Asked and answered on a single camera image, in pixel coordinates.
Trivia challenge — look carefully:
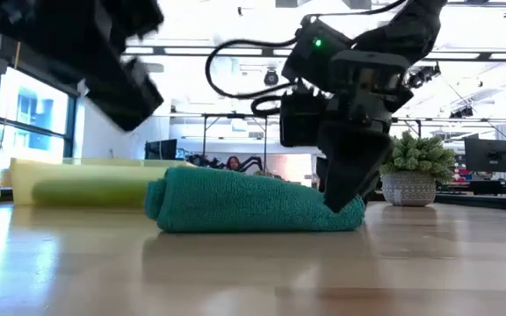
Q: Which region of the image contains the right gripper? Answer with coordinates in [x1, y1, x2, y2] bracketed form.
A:
[316, 50, 415, 214]

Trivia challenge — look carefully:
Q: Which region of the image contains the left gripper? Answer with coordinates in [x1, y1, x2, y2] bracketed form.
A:
[83, 56, 165, 133]

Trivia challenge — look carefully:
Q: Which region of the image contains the teal microfiber towel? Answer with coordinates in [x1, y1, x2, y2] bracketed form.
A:
[144, 166, 366, 233]

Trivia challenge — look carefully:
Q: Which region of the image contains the yellow translucent plastic basket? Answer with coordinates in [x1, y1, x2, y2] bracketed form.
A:
[9, 156, 197, 210]

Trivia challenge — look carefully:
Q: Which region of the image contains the black computer monitor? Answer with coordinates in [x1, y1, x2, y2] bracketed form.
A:
[463, 138, 506, 174]
[144, 139, 178, 162]

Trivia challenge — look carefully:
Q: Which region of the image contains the potted artificial green plant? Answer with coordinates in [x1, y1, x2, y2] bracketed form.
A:
[379, 130, 456, 207]

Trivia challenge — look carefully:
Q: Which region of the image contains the long ceiling light bar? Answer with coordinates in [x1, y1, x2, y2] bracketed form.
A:
[123, 43, 506, 61]

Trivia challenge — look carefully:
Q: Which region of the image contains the large glass window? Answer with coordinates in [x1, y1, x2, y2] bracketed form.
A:
[0, 65, 78, 170]

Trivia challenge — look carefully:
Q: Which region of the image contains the black ceiling track light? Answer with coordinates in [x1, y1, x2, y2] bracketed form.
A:
[449, 106, 474, 119]

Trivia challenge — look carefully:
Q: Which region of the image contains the black ceiling spotlight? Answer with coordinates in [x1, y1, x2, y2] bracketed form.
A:
[263, 68, 280, 88]

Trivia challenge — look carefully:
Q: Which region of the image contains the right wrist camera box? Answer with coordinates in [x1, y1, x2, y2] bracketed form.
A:
[278, 92, 327, 148]

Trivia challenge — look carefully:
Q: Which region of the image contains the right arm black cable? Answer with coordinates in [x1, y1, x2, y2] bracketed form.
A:
[204, 0, 408, 119]

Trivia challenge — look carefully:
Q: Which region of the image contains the black background rig frame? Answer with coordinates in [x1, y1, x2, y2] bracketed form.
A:
[202, 112, 268, 170]

